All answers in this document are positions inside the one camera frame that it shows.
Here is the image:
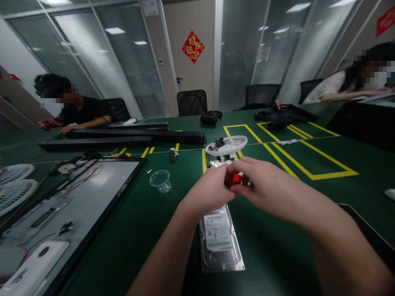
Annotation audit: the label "beige door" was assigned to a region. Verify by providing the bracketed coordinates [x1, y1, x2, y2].
[163, 0, 216, 117]

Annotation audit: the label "white rounded box device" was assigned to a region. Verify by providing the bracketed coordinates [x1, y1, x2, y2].
[0, 240, 70, 294]

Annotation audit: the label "person's right hand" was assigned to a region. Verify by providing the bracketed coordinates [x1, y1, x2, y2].
[230, 156, 299, 214]

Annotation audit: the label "black pouch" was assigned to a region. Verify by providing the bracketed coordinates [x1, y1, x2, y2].
[200, 110, 223, 126]

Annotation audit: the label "person's right fingers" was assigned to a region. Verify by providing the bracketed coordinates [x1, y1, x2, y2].
[230, 156, 258, 199]

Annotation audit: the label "opened black framed monitor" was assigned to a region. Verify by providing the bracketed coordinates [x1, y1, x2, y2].
[0, 156, 149, 296]

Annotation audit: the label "clear plastic cup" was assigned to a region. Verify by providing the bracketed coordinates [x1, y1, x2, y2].
[149, 169, 172, 194]

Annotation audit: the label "person's left fingers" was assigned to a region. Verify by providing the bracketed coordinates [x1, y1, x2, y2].
[213, 164, 237, 201]

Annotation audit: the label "long black power strip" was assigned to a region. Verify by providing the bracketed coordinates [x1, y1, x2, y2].
[65, 128, 206, 145]
[108, 121, 171, 131]
[38, 136, 156, 153]

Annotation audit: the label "black office chair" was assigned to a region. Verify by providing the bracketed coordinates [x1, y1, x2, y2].
[298, 79, 324, 105]
[101, 97, 131, 123]
[232, 83, 282, 112]
[176, 89, 208, 118]

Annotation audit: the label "labelled silver hard drive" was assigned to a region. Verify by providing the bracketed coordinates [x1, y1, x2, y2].
[198, 203, 246, 274]

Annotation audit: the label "white plastic basket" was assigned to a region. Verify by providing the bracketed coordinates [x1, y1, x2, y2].
[205, 135, 249, 157]

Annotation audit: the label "person's left hand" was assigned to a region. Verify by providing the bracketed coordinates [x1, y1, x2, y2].
[177, 164, 237, 222]

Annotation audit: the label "white fan grille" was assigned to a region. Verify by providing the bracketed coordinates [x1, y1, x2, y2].
[0, 164, 36, 187]
[0, 179, 39, 217]

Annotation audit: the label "red tool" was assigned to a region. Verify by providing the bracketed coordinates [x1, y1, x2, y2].
[35, 118, 63, 131]

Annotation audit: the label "red diamond door decoration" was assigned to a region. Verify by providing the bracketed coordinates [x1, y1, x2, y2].
[181, 30, 205, 64]

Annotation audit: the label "red wall decoration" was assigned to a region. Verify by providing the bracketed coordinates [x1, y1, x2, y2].
[375, 7, 395, 37]

